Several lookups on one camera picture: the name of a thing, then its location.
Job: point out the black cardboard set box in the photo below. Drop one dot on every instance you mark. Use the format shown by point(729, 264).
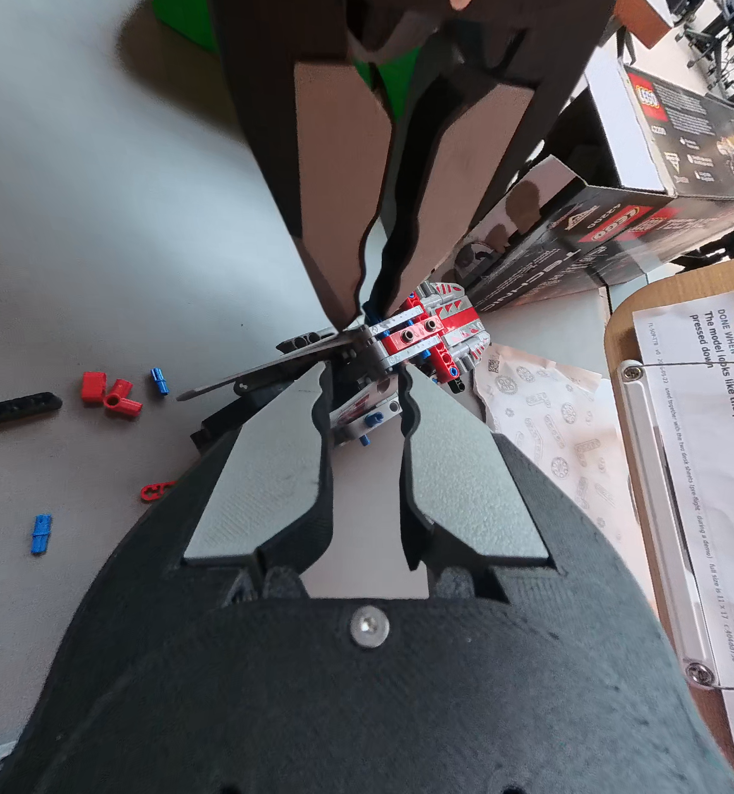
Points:
point(652, 236)

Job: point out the black angled brick beam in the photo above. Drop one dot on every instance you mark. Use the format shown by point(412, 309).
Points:
point(19, 406)

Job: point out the blue brick pin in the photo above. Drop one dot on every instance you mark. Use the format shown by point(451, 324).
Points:
point(159, 381)
point(42, 533)

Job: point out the brown instruction board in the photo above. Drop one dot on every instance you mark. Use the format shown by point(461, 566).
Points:
point(652, 291)

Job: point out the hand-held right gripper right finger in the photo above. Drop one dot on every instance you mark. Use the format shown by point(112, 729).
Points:
point(472, 496)

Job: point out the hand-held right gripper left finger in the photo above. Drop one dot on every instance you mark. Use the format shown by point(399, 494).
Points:
point(261, 496)

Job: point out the red brick connector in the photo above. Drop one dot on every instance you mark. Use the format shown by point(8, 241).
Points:
point(122, 402)
point(92, 386)

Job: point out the grey table with wooden edge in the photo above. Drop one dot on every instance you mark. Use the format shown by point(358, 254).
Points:
point(643, 18)

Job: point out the printed white paper bag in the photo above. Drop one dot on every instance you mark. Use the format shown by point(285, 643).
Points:
point(559, 434)

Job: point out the green plastic bin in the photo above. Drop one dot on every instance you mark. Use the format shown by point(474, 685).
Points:
point(187, 18)

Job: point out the white instruction sheet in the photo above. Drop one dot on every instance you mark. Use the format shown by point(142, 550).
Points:
point(714, 496)

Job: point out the short red holed brick beam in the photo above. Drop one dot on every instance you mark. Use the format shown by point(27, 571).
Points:
point(153, 491)

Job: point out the grey red brick vehicle model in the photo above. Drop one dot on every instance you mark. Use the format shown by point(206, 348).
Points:
point(404, 338)

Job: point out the white clip bar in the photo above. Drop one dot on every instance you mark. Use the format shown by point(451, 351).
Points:
point(658, 527)

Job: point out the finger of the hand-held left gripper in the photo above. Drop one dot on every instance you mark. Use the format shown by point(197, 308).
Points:
point(336, 173)
point(466, 173)

